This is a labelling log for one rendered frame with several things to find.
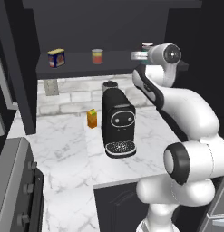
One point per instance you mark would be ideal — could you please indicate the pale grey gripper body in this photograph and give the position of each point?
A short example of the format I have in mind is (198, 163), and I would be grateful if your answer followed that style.
(139, 55)

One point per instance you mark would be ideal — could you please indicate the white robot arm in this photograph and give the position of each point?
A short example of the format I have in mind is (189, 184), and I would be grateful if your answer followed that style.
(189, 114)

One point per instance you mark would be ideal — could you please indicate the dark tall cabinet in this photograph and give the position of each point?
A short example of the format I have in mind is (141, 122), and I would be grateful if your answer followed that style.
(207, 45)

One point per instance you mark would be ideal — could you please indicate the dark base cabinet door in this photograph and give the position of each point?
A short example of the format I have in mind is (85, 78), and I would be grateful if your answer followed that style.
(119, 208)

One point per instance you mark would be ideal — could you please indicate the white and dark green can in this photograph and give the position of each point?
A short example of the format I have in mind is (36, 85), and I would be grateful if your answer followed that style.
(147, 45)

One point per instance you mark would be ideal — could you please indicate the red and green can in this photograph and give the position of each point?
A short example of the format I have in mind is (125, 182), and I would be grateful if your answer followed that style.
(97, 56)

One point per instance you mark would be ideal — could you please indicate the black coffee machine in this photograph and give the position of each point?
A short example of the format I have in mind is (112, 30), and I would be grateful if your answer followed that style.
(118, 120)

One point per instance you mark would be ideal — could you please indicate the orange juice carton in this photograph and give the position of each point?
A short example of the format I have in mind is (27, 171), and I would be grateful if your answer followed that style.
(92, 119)

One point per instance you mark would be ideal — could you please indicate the blue and yellow can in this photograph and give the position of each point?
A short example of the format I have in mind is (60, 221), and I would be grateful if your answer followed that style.
(56, 58)

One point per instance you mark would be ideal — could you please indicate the grey metal appliance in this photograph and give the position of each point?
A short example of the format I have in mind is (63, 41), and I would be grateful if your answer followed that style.
(2, 90)

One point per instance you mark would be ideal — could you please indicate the grey stove knob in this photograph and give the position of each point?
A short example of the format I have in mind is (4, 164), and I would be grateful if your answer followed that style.
(28, 188)
(22, 219)
(32, 165)

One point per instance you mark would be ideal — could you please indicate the grey drawer front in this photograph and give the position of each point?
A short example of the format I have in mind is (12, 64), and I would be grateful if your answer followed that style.
(218, 205)

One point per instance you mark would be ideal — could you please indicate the grey and black stove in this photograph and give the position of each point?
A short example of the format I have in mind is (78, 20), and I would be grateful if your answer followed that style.
(13, 187)

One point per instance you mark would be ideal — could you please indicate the dark open wall cabinet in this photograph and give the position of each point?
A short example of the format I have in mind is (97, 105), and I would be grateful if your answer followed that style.
(110, 27)

